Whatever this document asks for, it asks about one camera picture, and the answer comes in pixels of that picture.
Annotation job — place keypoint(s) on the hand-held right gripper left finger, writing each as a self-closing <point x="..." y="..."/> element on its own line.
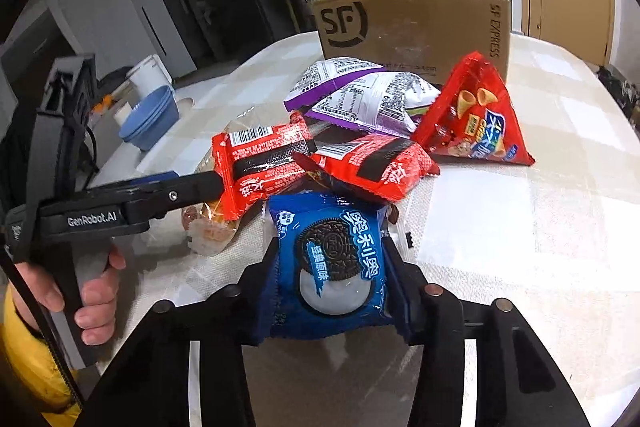
<point x="250" y="289"/>

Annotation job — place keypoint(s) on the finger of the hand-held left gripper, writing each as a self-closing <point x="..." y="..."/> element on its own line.
<point x="155" y="178"/>
<point x="190" y="192"/>

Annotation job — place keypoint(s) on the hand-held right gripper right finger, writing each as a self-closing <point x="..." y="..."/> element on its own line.
<point x="406" y="282"/>

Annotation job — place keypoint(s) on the clear cake packet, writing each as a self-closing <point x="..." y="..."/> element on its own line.
<point x="210" y="232"/>

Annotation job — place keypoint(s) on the red snack packet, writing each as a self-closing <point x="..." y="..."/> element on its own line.
<point x="255" y="157"/>
<point x="370" y="167"/>

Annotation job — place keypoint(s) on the blue cookie packet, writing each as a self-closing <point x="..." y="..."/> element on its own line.
<point x="330" y="257"/>

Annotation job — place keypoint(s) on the brown cardboard box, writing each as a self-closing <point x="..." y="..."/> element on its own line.
<point x="415" y="32"/>

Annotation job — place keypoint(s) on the person's left forearm yellow sleeve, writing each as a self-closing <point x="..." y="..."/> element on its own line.
<point x="25" y="372"/>

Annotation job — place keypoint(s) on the person's left hand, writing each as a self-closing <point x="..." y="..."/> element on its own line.
<point x="100" y="302"/>

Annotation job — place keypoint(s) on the stacked blue plastic bowls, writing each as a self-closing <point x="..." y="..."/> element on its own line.
<point x="150" y="117"/>

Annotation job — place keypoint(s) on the white plastic container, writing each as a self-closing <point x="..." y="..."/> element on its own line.
<point x="147" y="72"/>

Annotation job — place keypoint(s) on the beige checkered tablecloth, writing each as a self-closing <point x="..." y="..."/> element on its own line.
<point x="525" y="232"/>

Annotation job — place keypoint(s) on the white cabinet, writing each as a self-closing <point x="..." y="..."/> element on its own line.
<point x="120" y="17"/>

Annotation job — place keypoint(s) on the red triangular snack bag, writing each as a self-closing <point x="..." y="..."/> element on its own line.
<point x="475" y="117"/>

